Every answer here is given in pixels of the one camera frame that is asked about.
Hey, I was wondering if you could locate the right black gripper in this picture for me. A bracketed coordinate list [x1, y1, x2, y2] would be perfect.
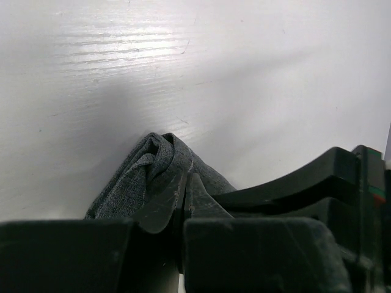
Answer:
[213, 145, 390, 292]

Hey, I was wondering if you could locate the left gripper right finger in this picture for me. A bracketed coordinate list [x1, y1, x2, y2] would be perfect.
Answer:
[183, 174, 351, 292]

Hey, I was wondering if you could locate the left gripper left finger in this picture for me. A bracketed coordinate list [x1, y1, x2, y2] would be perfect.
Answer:
[1, 174, 186, 292]

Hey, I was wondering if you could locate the grey cloth napkin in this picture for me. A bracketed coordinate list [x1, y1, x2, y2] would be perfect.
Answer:
[85, 132, 236, 219]

